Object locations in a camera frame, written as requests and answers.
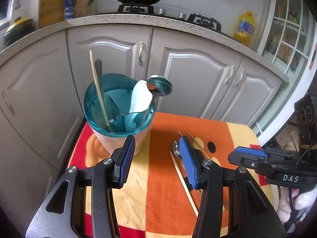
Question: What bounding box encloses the light bamboo chopstick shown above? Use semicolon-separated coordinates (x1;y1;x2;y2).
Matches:
187;132;212;159
170;151;199;217
90;50;111;127

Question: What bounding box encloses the metal spoon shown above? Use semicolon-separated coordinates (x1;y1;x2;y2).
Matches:
147;75;173;98
173;141;183;160
95;59;104;80

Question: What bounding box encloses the person's right hand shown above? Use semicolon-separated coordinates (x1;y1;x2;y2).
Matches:
276;186;314;225

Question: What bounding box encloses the black gas stove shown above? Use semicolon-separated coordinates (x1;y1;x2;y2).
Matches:
94;4;236;39

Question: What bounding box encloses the speckled stone countertop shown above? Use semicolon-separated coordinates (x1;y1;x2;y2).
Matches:
0;13;290;83

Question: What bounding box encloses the yellow black lidded pot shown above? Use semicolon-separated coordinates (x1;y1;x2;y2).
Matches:
3;17;34;46

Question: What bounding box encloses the grey cabinet door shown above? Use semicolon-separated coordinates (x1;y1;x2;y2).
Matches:
231;57;283;129
151;28;244;127
67;27;153;119
0;31;86;171

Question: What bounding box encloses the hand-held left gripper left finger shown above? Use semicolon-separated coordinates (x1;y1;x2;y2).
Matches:
26;134;136;238

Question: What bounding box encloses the orange yellow red printed blanket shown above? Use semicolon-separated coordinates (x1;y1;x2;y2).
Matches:
67;111;273;238

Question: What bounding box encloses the metal cabinet handle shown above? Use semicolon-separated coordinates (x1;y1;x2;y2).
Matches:
1;91;16;116
224;66;234;84
137;42;144;66
234;70;245;87

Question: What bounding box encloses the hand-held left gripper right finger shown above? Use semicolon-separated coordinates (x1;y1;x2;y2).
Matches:
179;136;289;238

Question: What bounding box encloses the white paned glass cabinet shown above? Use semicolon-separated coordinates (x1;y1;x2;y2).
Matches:
258;0;317;76

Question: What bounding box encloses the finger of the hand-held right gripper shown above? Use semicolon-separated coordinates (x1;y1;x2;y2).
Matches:
228;152;301;179
235;147;298;159

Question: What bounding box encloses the wooden cutting board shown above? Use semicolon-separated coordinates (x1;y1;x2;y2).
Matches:
38;0;78;29

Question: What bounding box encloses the white framed glass door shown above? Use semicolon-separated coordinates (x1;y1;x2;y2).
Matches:
256;62;317;145

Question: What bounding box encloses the teal-topped white utensil holder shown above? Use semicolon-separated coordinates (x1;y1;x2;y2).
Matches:
83;73;156;157

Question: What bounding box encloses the blue white packet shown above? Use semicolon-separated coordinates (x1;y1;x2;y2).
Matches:
64;0;78;21

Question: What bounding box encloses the white plastic spoon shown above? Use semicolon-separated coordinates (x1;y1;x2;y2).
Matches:
128;80;153;114

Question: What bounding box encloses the yellow oil bottle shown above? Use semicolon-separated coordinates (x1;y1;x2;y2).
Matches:
234;10;256;47

